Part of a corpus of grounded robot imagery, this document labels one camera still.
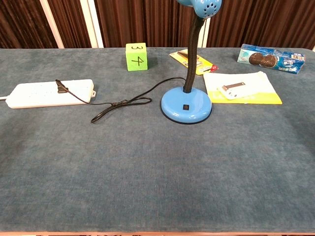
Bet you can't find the blue table cloth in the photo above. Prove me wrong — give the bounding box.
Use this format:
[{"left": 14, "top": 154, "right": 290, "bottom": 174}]
[{"left": 0, "top": 47, "right": 315, "bottom": 234}]

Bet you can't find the white and yellow paper booklet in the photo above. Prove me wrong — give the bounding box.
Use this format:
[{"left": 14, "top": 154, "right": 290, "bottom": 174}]
[{"left": 203, "top": 71, "right": 283, "bottom": 105}]

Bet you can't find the green foam number cube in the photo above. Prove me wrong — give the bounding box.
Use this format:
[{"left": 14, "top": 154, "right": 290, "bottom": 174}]
[{"left": 125, "top": 42, "right": 149, "bottom": 72}]

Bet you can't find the yellow blister pack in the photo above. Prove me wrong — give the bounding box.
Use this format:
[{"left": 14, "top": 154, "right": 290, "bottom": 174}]
[{"left": 169, "top": 49, "right": 219, "bottom": 76}]

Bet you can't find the blue desk lamp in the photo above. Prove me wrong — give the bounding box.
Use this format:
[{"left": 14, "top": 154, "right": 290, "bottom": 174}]
[{"left": 160, "top": 0, "right": 222, "bottom": 124}]

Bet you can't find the small white razor device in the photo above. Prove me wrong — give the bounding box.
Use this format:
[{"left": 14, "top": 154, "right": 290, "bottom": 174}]
[{"left": 217, "top": 82, "right": 247, "bottom": 100}]

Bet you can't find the black power cord with plug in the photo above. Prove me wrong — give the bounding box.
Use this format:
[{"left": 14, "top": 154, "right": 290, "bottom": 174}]
[{"left": 55, "top": 77, "right": 187, "bottom": 123}]

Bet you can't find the white power strip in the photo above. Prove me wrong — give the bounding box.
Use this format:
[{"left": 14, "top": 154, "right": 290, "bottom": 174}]
[{"left": 0, "top": 79, "right": 96, "bottom": 109}]

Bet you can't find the blue cookie package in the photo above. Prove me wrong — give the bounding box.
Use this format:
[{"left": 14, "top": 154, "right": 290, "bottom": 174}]
[{"left": 237, "top": 44, "right": 306, "bottom": 75}]

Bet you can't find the brown pleated curtain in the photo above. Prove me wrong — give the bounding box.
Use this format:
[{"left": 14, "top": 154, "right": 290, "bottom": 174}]
[{"left": 0, "top": 0, "right": 315, "bottom": 49}]

